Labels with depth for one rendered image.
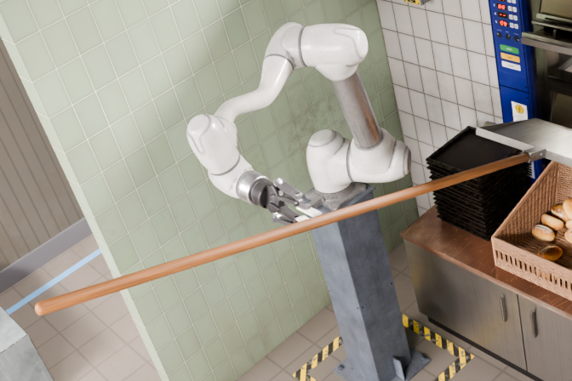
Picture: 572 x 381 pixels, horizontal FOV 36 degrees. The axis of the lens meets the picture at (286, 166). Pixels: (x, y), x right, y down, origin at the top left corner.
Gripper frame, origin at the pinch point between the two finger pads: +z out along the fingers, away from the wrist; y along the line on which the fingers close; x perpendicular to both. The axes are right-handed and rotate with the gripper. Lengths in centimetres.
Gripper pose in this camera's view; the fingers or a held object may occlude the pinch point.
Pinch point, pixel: (308, 216)
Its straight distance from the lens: 237.5
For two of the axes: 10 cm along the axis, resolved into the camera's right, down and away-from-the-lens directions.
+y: -0.5, 9.3, 3.6
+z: 6.4, 3.0, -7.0
